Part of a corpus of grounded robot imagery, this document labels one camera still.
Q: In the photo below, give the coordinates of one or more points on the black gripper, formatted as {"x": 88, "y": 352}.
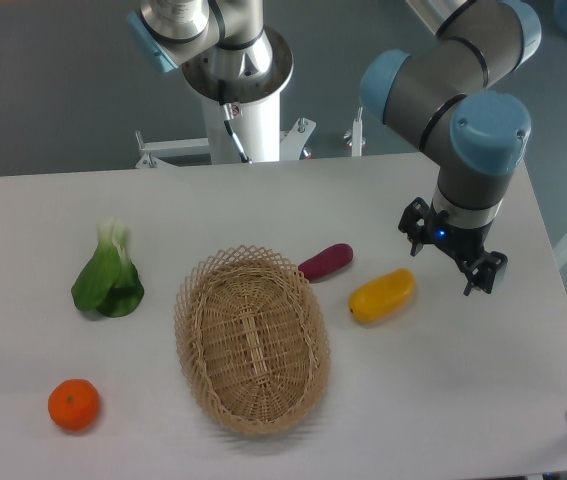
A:
{"x": 424, "y": 225}

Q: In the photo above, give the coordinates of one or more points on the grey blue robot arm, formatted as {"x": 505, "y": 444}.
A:
{"x": 441, "y": 103}

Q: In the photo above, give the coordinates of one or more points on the green bok choy vegetable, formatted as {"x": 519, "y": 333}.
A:
{"x": 109, "y": 283}

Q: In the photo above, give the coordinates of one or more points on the yellow mango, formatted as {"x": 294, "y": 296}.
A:
{"x": 382, "y": 296}

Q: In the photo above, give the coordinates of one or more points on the purple sweet potato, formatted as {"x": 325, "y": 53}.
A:
{"x": 327, "y": 262}

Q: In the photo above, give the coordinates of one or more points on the woven wicker basket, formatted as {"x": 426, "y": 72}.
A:
{"x": 251, "y": 340}

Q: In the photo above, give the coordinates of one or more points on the orange tangerine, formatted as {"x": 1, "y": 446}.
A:
{"x": 74, "y": 405}

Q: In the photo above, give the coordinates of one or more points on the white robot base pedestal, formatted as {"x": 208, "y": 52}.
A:
{"x": 240, "y": 92}

